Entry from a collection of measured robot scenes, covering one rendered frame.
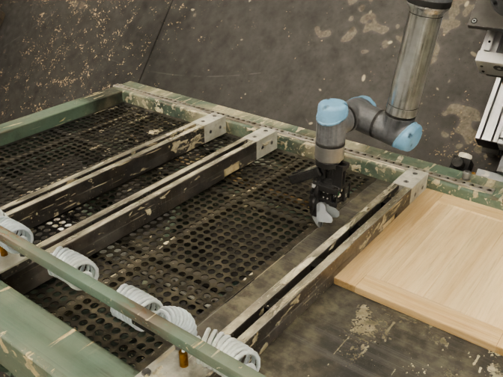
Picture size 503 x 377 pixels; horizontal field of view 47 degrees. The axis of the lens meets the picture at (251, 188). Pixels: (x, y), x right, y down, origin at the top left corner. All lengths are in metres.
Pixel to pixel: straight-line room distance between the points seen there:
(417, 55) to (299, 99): 1.86
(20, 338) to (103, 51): 3.23
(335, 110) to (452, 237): 0.49
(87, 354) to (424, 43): 0.95
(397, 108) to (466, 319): 0.50
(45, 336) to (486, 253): 1.06
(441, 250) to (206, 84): 2.28
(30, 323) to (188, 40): 2.80
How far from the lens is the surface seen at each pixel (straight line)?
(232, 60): 3.51
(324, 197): 1.52
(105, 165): 1.87
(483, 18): 1.87
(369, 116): 1.48
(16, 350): 1.19
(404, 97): 1.41
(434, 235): 1.62
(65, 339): 1.17
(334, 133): 1.43
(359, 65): 3.13
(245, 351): 0.93
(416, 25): 1.36
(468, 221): 1.72
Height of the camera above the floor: 2.64
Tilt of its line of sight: 57 degrees down
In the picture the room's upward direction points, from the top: 61 degrees counter-clockwise
